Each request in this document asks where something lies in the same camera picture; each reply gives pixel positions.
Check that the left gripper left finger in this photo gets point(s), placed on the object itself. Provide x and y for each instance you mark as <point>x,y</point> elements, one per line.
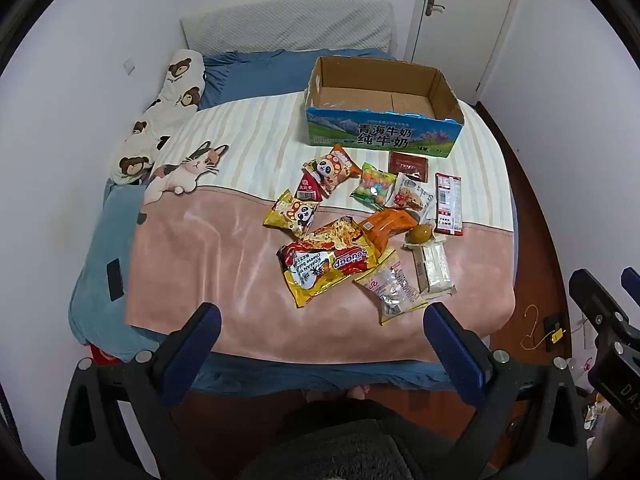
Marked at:
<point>93,441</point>

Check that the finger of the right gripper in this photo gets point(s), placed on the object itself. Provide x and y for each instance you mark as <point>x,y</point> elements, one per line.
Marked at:
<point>630,281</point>
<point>599,307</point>

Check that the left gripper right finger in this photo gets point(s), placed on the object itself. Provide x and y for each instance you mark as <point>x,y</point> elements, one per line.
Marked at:
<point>549,442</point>

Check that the white wafer packet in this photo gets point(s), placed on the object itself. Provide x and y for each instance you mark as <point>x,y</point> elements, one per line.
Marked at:
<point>432,269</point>

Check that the red white long packet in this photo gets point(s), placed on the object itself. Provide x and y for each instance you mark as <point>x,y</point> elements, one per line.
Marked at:
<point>448,205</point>

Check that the packaged braised egg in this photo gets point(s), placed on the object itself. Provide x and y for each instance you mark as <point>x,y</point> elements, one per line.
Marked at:
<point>422,235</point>

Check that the yellow clear egg-cake bag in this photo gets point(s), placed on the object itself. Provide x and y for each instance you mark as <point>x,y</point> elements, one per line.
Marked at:
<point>394,294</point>

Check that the white meat snack packet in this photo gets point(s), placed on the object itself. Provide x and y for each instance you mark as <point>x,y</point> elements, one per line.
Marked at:
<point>412,196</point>

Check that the dark red packet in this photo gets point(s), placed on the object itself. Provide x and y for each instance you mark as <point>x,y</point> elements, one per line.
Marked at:
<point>412,166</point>

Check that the orange snack packet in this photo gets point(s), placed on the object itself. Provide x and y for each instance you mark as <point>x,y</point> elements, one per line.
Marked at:
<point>384,224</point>

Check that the colourful gumball candy bag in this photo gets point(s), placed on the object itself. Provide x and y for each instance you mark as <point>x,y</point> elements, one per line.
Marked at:
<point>373,187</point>

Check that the spicy noodle snack packet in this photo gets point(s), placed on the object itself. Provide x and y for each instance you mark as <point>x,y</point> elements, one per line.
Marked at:
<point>339,234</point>

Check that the yellow red noodle packet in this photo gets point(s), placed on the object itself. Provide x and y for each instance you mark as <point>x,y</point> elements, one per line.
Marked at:
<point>309,272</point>

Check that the orange panda snack bag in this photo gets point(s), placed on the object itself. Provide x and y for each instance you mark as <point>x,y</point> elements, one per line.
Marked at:
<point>332,169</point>

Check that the small red snack packet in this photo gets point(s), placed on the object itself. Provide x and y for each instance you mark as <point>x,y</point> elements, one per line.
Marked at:
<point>309,190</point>

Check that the yellow panda snack bag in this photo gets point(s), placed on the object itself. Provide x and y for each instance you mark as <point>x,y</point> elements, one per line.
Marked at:
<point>291,214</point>

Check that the blue bed sheet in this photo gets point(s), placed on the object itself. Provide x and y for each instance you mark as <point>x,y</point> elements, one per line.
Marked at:
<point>97,306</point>

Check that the black phone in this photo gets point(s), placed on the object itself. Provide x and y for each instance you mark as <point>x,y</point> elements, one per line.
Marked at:
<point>115,282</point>

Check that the pink striped cat blanket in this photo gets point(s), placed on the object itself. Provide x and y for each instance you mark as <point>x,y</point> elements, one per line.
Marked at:
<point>288,292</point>

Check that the cardboard milk box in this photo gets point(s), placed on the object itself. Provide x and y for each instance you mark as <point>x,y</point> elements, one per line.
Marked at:
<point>383,105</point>

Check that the white door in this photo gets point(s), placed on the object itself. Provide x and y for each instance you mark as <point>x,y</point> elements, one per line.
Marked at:
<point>462,42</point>

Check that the grey padded headboard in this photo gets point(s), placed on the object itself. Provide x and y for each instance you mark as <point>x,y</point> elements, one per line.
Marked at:
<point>293,25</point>

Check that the bear print pillow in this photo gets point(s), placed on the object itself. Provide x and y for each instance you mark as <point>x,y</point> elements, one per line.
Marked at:
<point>177,102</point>

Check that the door handle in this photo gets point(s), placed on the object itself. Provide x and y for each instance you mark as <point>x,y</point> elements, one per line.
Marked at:
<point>432,6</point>

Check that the wall outlet near bed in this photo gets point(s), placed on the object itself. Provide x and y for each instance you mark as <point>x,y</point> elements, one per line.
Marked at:
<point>129,66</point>

